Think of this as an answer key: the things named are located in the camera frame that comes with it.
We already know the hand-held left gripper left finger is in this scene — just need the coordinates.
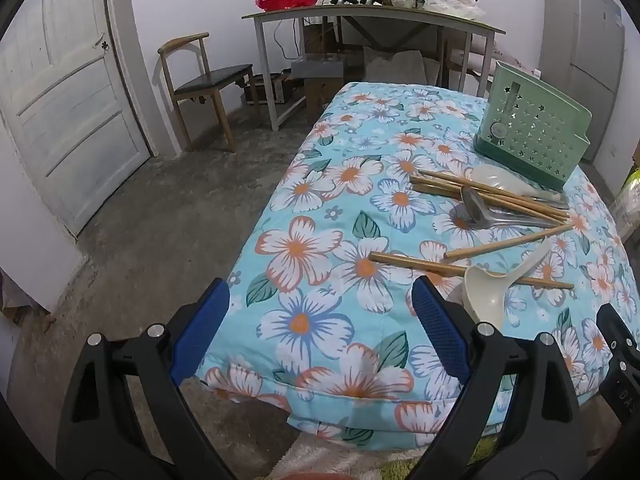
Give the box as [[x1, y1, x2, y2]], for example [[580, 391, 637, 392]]
[[56, 277, 236, 480]]

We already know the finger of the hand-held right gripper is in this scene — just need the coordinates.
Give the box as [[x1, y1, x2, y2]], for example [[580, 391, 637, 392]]
[[596, 302, 640, 366]]

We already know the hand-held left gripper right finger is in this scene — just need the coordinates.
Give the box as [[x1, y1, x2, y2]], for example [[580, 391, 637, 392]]
[[405, 276, 586, 480]]

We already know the white plastic ladle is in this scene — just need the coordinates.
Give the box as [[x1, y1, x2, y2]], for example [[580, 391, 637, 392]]
[[463, 238, 553, 322]]

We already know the metal spoon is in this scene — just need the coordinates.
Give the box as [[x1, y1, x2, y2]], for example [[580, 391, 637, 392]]
[[460, 185, 571, 232]]

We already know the white rice paddle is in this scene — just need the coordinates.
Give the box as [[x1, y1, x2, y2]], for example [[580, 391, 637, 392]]
[[470, 166, 563, 201]]

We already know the green perforated utensil holder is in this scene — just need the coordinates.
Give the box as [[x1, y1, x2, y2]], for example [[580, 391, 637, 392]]
[[473, 60, 593, 193]]

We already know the floral light blue blanket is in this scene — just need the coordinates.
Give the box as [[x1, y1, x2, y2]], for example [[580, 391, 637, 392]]
[[195, 81, 640, 448]]

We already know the wooden chair black seat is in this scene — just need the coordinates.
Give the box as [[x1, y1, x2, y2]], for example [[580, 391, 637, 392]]
[[157, 32, 256, 153]]

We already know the small cardboard box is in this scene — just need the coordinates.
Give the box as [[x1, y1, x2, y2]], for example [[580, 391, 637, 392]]
[[302, 77, 346, 116]]

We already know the grey pillow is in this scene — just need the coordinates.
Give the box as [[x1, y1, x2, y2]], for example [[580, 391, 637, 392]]
[[362, 47, 427, 86]]

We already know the white panelled door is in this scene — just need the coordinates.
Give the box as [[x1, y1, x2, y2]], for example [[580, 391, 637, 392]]
[[0, 0, 153, 237]]

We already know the grey refrigerator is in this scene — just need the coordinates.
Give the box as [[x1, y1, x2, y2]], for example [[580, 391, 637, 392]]
[[537, 0, 626, 163]]

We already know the grey box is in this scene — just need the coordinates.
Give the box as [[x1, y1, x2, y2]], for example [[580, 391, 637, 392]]
[[291, 57, 347, 81]]

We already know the pink mattress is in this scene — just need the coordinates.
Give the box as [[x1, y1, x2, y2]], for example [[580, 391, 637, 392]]
[[447, 34, 531, 73]]

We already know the white plastic bag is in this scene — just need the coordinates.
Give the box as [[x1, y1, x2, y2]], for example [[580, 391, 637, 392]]
[[424, 0, 488, 22]]

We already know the grey metal-legged desk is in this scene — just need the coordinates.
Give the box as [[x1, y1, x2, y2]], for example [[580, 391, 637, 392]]
[[241, 4, 506, 132]]

